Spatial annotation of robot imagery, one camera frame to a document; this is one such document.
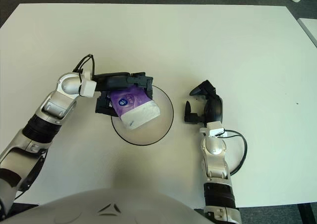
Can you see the purple tissue paper pack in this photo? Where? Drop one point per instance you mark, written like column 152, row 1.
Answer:
column 135, row 107

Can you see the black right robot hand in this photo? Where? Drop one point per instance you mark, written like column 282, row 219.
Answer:
column 215, row 110

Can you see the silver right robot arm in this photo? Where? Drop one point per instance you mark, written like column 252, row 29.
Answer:
column 214, row 149

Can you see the white plate with black rim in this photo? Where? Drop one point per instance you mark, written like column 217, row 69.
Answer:
column 153, row 132

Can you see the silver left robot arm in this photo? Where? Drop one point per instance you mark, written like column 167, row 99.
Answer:
column 54, row 107

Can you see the black table leg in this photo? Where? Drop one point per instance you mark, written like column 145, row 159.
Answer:
column 303, row 214

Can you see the white side table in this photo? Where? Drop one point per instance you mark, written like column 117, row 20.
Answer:
column 310, row 27

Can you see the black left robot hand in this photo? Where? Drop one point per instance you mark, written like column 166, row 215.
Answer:
column 114, row 81

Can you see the grey robot torso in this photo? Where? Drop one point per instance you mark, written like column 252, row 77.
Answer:
column 111, row 206

